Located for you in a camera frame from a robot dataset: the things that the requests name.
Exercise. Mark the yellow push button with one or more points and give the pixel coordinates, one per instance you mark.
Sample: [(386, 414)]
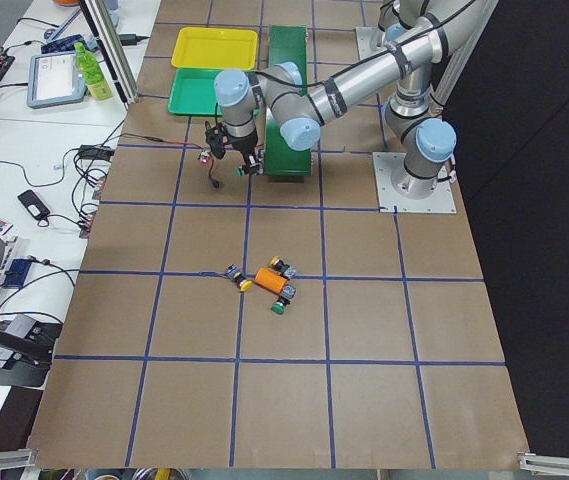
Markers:
[(235, 274), (282, 268)]

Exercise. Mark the aluminium frame post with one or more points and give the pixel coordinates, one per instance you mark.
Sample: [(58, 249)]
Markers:
[(99, 21)]

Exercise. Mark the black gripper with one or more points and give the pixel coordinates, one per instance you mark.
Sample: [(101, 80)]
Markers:
[(244, 144)]

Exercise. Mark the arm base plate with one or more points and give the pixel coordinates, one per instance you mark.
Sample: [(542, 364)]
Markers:
[(399, 192), (370, 41)]

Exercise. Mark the teach pendant tablet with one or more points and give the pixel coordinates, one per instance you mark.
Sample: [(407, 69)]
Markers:
[(54, 79)]

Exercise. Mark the black power adapter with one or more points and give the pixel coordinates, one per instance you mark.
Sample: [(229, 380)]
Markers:
[(99, 153)]

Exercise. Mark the yellow tray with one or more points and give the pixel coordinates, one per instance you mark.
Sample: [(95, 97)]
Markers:
[(215, 48)]

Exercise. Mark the green tray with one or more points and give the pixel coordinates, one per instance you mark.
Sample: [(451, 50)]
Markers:
[(192, 92)]

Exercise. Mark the green push button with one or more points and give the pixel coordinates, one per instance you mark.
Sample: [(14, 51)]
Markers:
[(284, 298)]

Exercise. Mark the green tea bottle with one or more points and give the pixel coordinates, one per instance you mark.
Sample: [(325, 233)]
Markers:
[(91, 72)]

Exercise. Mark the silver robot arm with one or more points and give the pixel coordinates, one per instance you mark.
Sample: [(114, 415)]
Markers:
[(413, 36)]

